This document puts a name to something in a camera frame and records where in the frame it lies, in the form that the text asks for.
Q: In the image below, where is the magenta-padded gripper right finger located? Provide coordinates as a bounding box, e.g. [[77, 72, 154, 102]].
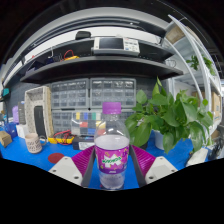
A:
[[129, 144, 179, 188]]

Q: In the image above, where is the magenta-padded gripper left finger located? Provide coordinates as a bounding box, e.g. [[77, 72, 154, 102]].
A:
[[48, 144, 98, 188]]

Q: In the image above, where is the purple-capped clear drink bottle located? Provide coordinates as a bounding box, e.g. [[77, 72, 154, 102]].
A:
[[93, 101, 131, 191]]

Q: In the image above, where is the flat round red coaster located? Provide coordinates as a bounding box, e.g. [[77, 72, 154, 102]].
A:
[[47, 152, 65, 164]]

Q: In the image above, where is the white plant pot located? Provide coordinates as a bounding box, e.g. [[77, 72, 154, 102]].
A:
[[153, 130, 166, 151]]

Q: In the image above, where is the black cardboard box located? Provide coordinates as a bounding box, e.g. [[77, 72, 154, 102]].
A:
[[72, 135, 96, 151]]

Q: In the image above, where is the yellow multimeter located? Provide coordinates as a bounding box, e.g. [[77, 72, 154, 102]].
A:
[[47, 129, 76, 145]]

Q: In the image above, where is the beige patterned mug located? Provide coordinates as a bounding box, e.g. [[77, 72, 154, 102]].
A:
[[24, 132, 48, 155]]

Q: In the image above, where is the clear box of coloured parts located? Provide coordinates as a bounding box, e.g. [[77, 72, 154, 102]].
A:
[[70, 111, 108, 137]]

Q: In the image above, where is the black rectangular speaker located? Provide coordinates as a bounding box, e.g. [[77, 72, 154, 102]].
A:
[[33, 105, 48, 138]]

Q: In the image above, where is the green leafy potted plant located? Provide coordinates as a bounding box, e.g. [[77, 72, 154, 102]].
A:
[[124, 77, 214, 154]]

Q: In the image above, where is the white cardboard box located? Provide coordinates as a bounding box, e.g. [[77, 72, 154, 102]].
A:
[[15, 123, 29, 139]]

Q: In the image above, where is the blue plastic box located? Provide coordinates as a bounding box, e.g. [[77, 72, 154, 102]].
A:
[[3, 122, 18, 139]]

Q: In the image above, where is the brown cardboard box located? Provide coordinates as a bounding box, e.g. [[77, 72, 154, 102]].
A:
[[0, 130, 13, 148]]

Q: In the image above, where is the dark grey flat box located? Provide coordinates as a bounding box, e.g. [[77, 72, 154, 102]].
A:
[[18, 101, 27, 125]]

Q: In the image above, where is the purple plastic bag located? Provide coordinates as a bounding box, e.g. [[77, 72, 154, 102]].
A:
[[12, 105, 20, 124]]

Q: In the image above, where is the beige dotted storage tray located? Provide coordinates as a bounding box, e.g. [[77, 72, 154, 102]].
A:
[[24, 85, 54, 138]]

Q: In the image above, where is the dark grey shelf unit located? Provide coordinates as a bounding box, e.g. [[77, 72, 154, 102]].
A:
[[3, 6, 184, 84]]

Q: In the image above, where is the white shelf unit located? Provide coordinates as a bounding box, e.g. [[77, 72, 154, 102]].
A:
[[163, 14, 223, 134]]

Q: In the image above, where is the red test lead cable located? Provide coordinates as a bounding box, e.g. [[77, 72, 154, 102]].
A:
[[53, 129, 73, 143]]

